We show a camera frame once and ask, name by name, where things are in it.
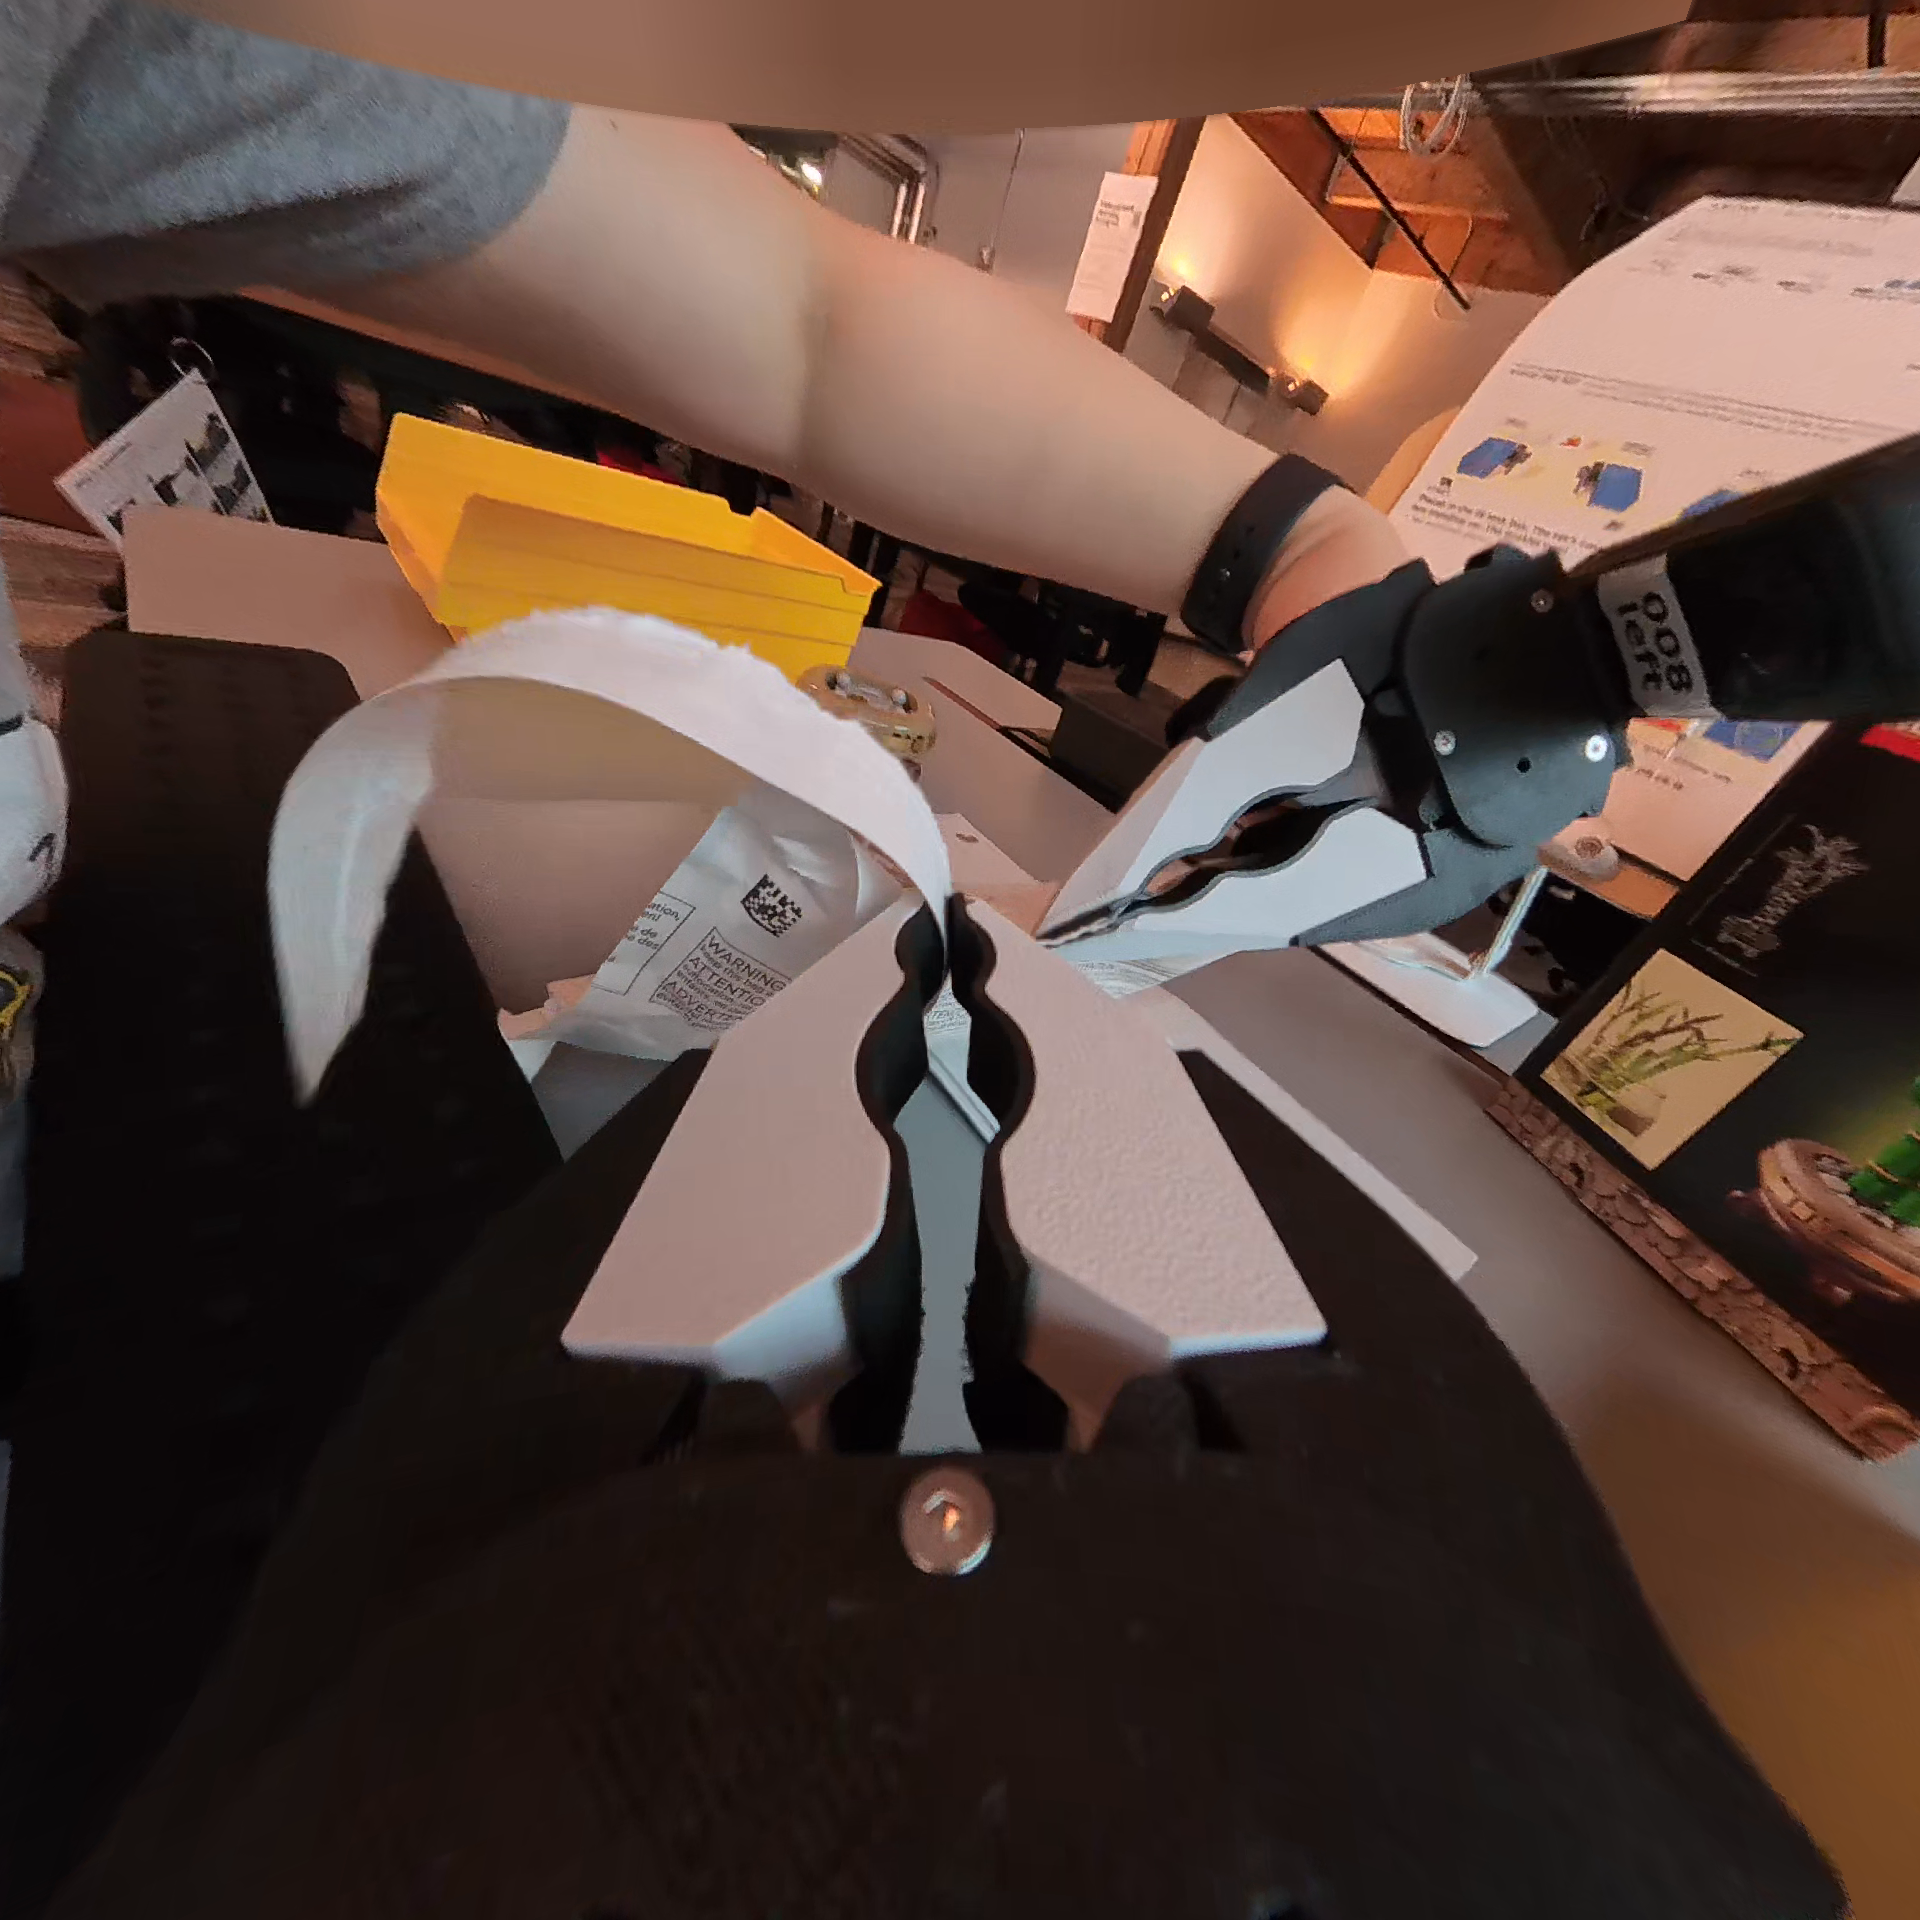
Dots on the person's left forearm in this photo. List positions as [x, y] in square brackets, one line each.
[901, 374]

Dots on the white poster stand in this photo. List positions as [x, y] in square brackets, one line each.
[1454, 997]

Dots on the grey chicken print shirt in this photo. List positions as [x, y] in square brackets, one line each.
[226, 133]

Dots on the white wall notice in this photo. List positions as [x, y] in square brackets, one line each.
[1114, 243]

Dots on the white instruction booklet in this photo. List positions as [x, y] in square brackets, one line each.
[1333, 1175]

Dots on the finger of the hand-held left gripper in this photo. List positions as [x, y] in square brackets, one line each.
[1320, 885]
[1246, 749]

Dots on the yellow plastic bin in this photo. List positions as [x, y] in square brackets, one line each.
[600, 536]

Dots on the torn white paper strip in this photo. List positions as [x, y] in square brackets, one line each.
[600, 660]

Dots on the black perforated chair armrest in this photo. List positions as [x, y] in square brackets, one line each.
[194, 898]

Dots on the person's left hand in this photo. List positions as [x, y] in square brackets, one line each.
[1333, 564]

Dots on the black bamboo set box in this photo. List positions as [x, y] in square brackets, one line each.
[1770, 1078]

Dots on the black wrist band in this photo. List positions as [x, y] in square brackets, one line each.
[1250, 555]

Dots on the grey desk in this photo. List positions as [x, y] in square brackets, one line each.
[1623, 1500]

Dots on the white laminated tag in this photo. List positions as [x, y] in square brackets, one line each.
[164, 465]

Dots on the white instruction poster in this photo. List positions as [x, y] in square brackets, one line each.
[1650, 387]

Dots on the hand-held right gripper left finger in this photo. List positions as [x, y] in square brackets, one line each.
[736, 1201]

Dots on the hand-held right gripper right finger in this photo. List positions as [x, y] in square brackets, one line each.
[1157, 1201]

